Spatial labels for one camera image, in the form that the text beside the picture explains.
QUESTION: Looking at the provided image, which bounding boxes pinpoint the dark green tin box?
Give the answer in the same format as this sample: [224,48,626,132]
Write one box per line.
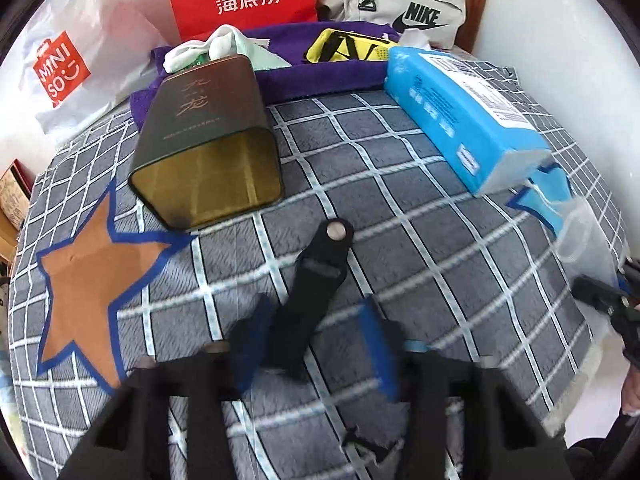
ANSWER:
[127,55,285,233]

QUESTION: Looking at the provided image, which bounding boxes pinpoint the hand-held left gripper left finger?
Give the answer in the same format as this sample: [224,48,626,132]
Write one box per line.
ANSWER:
[57,294,276,480]

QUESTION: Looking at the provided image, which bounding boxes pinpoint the clear plastic bag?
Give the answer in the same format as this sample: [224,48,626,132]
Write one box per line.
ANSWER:
[552,195,631,301]

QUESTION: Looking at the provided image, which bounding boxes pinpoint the white and mint sock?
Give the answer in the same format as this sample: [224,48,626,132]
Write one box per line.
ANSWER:
[162,25,293,73]

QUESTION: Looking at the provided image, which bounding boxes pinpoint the grey checked blanket with stars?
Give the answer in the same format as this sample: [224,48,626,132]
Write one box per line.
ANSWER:
[7,57,596,480]

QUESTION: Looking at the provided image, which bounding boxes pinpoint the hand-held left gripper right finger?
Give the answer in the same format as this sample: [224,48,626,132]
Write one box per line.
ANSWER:
[361,294,569,480]

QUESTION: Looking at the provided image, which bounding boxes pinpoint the blue tissue pack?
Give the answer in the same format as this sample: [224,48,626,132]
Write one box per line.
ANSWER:
[384,46,553,197]

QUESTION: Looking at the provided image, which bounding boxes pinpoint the yellow packet with black print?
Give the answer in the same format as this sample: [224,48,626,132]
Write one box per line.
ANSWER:
[305,28,396,64]

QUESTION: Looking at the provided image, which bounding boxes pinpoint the black plastic bar with rivet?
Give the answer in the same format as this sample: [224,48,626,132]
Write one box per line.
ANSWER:
[270,217,355,381]

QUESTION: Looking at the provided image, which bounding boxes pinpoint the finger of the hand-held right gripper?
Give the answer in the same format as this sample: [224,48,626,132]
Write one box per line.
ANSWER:
[572,277,628,313]
[617,257,640,291]

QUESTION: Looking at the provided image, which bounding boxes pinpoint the purple towel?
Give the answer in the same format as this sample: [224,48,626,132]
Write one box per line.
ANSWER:
[130,21,401,121]

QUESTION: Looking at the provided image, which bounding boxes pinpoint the white plastic bag red logo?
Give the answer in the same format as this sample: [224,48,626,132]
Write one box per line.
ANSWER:
[14,0,173,136]

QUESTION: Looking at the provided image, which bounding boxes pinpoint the brown printed box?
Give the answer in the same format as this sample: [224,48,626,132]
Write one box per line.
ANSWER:
[0,159,36,266]

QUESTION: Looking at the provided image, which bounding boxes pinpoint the brown wooden door frame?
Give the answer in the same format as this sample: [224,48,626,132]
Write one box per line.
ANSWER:
[457,0,493,53]

